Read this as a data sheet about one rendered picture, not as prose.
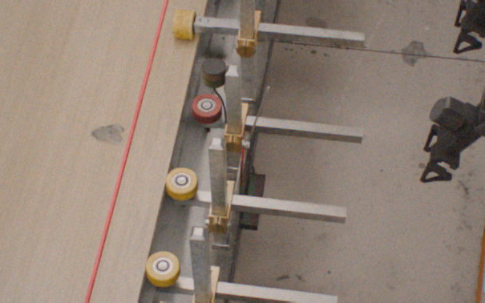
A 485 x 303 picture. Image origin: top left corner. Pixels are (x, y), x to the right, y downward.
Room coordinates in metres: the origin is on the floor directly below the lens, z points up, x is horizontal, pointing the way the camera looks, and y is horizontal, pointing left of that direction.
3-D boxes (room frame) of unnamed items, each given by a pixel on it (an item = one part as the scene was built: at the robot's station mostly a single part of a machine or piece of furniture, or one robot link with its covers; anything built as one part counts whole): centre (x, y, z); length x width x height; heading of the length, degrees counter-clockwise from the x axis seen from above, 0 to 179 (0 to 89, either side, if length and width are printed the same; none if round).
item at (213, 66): (1.75, 0.06, 1.00); 0.06 x 0.06 x 0.22; 81
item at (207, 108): (1.80, 0.09, 0.85); 0.08 x 0.08 x 0.11
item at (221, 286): (1.28, -0.01, 0.82); 0.43 x 0.03 x 0.04; 81
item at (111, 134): (1.71, 0.34, 0.91); 0.09 x 0.07 x 0.02; 74
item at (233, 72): (1.75, 0.02, 0.87); 0.04 x 0.04 x 0.48; 81
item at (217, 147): (1.50, 0.06, 0.89); 0.04 x 0.04 x 0.48; 81
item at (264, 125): (1.77, -0.11, 0.84); 0.43 x 0.03 x 0.04; 81
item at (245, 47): (2.02, -0.03, 0.95); 0.14 x 0.06 x 0.05; 171
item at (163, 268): (1.31, 0.19, 0.85); 0.08 x 0.08 x 0.11
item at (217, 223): (1.52, 0.05, 0.83); 0.14 x 0.06 x 0.05; 171
